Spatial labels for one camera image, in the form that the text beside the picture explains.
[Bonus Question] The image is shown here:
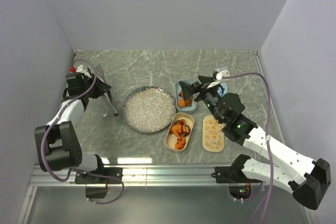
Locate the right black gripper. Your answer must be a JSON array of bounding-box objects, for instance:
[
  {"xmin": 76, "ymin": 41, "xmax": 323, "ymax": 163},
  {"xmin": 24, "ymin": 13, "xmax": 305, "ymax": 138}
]
[{"xmin": 180, "ymin": 75, "xmax": 225, "ymax": 124}]

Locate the red-brown meat slab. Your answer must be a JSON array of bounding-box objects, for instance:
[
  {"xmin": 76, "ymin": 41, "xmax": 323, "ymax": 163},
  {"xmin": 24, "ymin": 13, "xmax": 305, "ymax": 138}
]
[{"xmin": 185, "ymin": 96, "xmax": 194, "ymax": 107}]

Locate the orange fried cutlet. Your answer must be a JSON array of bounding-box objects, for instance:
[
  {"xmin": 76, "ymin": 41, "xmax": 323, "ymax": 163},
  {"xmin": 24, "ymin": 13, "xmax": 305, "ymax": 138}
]
[{"xmin": 177, "ymin": 99, "xmax": 186, "ymax": 108}]

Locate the blue lunch box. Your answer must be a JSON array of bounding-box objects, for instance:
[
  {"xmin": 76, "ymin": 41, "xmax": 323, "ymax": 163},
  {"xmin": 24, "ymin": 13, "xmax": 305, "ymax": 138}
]
[{"xmin": 175, "ymin": 80, "xmax": 197, "ymax": 114}]

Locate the blue patterned lid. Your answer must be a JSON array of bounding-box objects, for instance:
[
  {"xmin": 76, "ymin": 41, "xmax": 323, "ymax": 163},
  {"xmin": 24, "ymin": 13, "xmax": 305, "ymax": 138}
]
[{"xmin": 217, "ymin": 82, "xmax": 228, "ymax": 97}]

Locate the beige lunch box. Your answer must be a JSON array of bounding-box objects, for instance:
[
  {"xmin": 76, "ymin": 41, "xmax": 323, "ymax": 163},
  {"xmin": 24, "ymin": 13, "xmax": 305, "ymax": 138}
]
[{"xmin": 165, "ymin": 112, "xmax": 195, "ymax": 153}]

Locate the spotted orange food piece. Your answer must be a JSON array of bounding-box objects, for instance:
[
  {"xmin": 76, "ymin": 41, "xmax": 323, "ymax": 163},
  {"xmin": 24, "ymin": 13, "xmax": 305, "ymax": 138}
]
[{"xmin": 175, "ymin": 137, "xmax": 186, "ymax": 151}]

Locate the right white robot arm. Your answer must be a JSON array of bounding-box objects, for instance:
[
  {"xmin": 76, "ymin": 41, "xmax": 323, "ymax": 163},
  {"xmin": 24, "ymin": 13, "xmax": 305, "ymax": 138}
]
[{"xmin": 180, "ymin": 77, "xmax": 331, "ymax": 210}]

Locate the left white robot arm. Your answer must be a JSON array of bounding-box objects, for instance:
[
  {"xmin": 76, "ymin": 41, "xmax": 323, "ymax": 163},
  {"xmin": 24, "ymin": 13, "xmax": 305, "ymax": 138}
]
[{"xmin": 34, "ymin": 71, "xmax": 111, "ymax": 183}]

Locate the speckled round plate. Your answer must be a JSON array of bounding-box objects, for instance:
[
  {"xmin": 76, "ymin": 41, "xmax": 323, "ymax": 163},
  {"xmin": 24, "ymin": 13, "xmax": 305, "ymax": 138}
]
[{"xmin": 122, "ymin": 86, "xmax": 177, "ymax": 134}]

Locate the beige patterned lid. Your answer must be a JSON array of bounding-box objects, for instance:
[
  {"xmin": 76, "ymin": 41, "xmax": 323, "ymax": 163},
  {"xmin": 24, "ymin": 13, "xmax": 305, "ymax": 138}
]
[{"xmin": 202, "ymin": 115, "xmax": 225, "ymax": 153}]

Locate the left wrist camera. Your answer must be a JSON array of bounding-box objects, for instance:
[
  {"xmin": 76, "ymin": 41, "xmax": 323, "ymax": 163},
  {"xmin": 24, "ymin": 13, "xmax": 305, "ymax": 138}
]
[{"xmin": 70, "ymin": 65, "xmax": 91, "ymax": 77}]

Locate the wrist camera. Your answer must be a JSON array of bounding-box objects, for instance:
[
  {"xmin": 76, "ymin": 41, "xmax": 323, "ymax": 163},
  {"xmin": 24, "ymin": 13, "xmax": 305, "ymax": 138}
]
[
  {"xmin": 70, "ymin": 65, "xmax": 91, "ymax": 77},
  {"xmin": 213, "ymin": 68, "xmax": 230, "ymax": 80}
]

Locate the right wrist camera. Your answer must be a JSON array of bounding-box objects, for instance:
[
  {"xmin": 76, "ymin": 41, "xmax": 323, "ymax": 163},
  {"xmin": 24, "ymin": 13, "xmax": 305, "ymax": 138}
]
[{"xmin": 213, "ymin": 68, "xmax": 230, "ymax": 80}]

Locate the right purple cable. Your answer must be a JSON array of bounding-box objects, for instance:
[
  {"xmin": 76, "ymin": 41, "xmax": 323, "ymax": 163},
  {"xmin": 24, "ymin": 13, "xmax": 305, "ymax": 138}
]
[{"xmin": 223, "ymin": 72, "xmax": 275, "ymax": 224}]

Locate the purple cable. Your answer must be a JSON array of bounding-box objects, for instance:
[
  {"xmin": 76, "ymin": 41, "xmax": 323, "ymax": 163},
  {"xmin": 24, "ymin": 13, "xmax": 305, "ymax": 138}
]
[
  {"xmin": 40, "ymin": 59, "xmax": 124, "ymax": 205},
  {"xmin": 223, "ymin": 72, "xmax": 275, "ymax": 224}
]

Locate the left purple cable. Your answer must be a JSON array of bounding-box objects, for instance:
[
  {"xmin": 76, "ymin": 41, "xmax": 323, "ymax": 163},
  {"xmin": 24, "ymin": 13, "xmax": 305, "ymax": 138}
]
[{"xmin": 40, "ymin": 59, "xmax": 124, "ymax": 205}]

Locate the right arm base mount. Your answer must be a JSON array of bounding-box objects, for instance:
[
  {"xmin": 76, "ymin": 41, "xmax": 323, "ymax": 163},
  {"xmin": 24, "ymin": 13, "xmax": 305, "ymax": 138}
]
[{"xmin": 211, "ymin": 154, "xmax": 263, "ymax": 198}]

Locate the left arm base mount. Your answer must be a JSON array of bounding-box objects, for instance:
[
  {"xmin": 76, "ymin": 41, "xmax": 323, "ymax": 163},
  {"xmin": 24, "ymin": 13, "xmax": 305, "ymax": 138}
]
[{"xmin": 74, "ymin": 167, "xmax": 124, "ymax": 200}]

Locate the aluminium frame rail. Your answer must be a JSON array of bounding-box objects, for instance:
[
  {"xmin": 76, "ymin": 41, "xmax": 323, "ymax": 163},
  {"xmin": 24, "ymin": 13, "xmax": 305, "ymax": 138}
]
[{"xmin": 28, "ymin": 163, "xmax": 229, "ymax": 187}]

